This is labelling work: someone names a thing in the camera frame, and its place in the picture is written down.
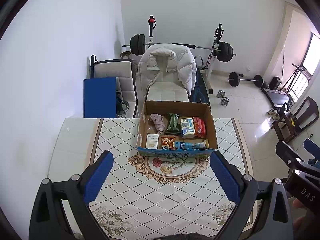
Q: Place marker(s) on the green wet wipes pack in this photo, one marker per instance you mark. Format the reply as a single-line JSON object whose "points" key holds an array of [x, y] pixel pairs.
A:
{"points": [[173, 127]]}

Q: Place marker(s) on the light blue snack packet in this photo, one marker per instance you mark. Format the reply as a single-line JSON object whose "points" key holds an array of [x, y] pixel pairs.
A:
{"points": [[191, 145]]}

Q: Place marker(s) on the purple fluffy cloth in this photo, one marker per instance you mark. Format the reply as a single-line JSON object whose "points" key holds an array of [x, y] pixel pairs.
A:
{"points": [[158, 122]]}

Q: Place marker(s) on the blue white tissue pack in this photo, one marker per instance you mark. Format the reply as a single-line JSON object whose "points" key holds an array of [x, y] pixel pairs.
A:
{"points": [[187, 128]]}

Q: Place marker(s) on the white chair black frame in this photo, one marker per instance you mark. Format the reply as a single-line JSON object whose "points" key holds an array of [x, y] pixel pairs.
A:
{"points": [[124, 72]]}

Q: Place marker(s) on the dark wooden chair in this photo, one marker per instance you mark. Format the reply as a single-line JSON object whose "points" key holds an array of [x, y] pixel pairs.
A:
{"points": [[290, 125]]}

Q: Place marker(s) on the barbell on floor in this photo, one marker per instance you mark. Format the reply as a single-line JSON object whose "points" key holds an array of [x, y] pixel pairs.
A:
{"points": [[235, 78]]}

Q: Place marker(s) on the white puffer jacket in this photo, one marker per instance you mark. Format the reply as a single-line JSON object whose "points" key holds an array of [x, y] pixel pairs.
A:
{"points": [[164, 77]]}

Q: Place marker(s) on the orange panda snack bag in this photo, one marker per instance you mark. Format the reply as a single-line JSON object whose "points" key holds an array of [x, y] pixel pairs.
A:
{"points": [[168, 143]]}

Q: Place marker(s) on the black blue weight bench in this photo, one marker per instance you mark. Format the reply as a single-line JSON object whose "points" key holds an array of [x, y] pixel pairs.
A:
{"points": [[199, 94]]}

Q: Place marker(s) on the white barbell rack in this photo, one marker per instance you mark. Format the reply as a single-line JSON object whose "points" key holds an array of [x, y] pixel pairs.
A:
{"points": [[212, 60]]}

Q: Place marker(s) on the person's dark fleece clothing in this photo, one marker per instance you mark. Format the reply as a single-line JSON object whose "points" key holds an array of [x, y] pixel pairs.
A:
{"points": [[185, 236]]}

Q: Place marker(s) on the person's right hand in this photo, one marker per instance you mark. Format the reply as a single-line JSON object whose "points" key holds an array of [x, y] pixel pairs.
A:
{"points": [[300, 222]]}

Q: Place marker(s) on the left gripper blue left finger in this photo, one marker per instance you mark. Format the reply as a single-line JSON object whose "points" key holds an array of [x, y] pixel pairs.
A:
{"points": [[48, 217]]}

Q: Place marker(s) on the treadmill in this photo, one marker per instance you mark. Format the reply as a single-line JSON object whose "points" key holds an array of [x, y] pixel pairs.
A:
{"points": [[278, 98]]}

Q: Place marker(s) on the cardboard box blue printed sides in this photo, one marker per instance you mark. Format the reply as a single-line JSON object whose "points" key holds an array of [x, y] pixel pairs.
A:
{"points": [[185, 110]]}

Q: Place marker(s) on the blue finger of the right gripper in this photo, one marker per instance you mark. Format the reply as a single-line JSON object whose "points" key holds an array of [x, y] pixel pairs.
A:
{"points": [[312, 148]]}

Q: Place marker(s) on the chrome dumbbell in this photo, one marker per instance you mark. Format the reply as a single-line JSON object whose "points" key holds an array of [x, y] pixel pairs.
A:
{"points": [[223, 99]]}

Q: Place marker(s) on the white padded chair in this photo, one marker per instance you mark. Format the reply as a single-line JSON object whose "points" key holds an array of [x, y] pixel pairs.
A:
{"points": [[167, 91]]}

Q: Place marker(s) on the barbell on rack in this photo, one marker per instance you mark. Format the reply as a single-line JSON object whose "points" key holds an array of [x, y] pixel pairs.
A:
{"points": [[224, 51]]}

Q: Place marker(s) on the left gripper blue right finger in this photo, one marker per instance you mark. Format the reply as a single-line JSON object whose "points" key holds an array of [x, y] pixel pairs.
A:
{"points": [[273, 220]]}

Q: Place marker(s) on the red snack packet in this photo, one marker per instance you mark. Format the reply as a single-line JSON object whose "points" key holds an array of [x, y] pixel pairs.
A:
{"points": [[200, 128]]}

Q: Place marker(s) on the patterned table cover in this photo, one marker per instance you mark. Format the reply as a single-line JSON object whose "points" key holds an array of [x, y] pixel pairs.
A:
{"points": [[150, 197]]}

